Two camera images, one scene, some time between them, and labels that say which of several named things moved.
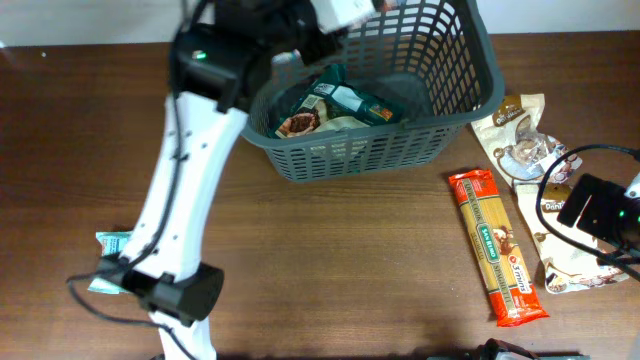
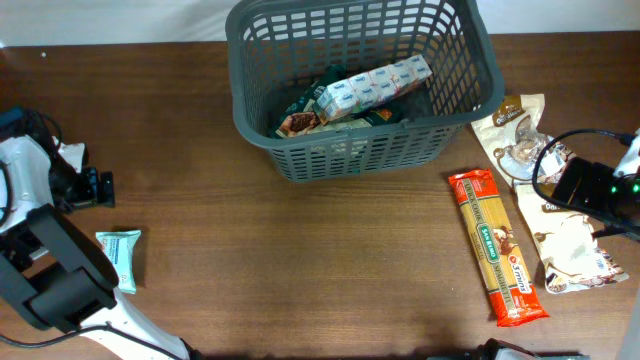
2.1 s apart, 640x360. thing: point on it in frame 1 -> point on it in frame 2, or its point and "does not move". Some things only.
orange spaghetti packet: x=503 y=273 does not move
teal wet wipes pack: x=112 y=243 does not move
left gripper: x=288 y=26 -> x=93 y=185
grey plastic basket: x=435 y=58 does not move
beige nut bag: x=523 y=149 does not move
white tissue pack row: x=332 y=15 -> x=371 y=86
